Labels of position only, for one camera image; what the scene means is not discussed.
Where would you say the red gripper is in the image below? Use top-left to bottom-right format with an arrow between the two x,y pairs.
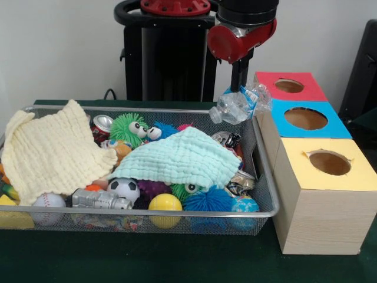
207,18 -> 278,93

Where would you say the clear plastic bottle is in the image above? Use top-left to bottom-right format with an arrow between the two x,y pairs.
209,83 -> 272,126

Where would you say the mint green cloth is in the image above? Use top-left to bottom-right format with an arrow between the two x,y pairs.
108,126 -> 242,189

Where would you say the clear mesh bin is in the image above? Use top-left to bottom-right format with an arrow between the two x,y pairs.
0,105 -> 281,236

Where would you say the wooden box with three holes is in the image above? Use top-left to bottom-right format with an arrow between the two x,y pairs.
249,71 -> 377,255

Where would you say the silver and black can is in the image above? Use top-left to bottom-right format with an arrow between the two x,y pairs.
211,131 -> 242,150

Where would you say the blue fuzzy toy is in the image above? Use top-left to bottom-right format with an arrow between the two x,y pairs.
147,121 -> 182,142

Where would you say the crushed silver can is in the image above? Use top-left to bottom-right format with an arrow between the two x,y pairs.
226,170 -> 256,196

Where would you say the black chair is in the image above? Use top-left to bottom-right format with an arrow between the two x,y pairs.
339,19 -> 377,148

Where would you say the green fuzzy toy with eyes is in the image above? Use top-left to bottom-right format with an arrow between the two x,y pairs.
109,113 -> 149,151

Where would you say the small green spiky toy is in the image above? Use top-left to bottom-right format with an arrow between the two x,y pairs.
171,183 -> 204,202

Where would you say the blue spiky ball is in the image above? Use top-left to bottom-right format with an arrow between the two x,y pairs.
183,187 -> 234,214

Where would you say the blue globe ball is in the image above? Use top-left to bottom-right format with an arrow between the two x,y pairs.
230,196 -> 260,231

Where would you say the orange plush toy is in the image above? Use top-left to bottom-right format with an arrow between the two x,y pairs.
109,140 -> 133,166

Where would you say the purple fuzzy toy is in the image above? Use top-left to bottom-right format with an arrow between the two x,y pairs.
137,179 -> 173,201

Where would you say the red soda can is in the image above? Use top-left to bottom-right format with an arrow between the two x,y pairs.
90,114 -> 114,145

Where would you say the yellow ball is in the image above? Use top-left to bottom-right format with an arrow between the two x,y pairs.
148,193 -> 183,229

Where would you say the small soccer ball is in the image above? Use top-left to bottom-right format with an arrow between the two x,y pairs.
107,177 -> 141,205

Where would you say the silver robot toy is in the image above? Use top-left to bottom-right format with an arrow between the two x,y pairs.
72,187 -> 134,210

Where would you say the pale yellow cloth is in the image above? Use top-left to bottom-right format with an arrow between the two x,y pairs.
1,99 -> 118,206

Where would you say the white baseball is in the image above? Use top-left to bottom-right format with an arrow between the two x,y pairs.
31,192 -> 67,228

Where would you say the yellow block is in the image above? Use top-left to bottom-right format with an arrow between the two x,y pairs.
0,195 -> 35,231

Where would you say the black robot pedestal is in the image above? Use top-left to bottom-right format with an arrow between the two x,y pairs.
114,0 -> 237,102

